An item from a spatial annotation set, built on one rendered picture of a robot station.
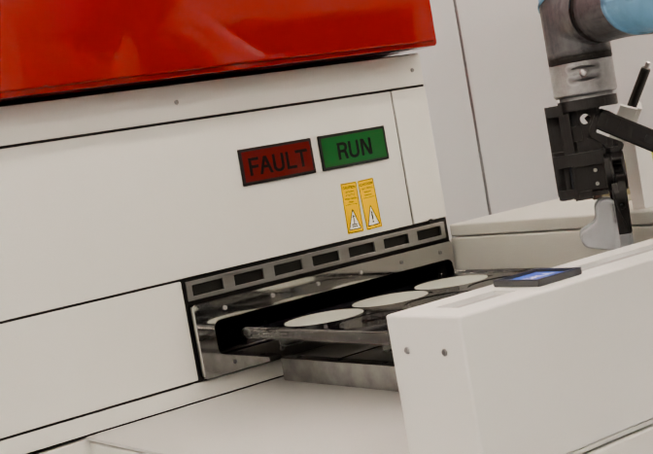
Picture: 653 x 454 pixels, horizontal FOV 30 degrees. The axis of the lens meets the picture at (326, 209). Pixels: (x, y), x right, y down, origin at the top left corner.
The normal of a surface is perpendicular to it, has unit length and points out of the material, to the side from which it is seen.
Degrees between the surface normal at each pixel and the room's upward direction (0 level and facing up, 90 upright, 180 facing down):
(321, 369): 90
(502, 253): 90
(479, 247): 90
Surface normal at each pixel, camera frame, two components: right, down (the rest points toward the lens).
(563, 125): -0.16, 0.08
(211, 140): 0.58, -0.06
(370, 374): -0.79, 0.17
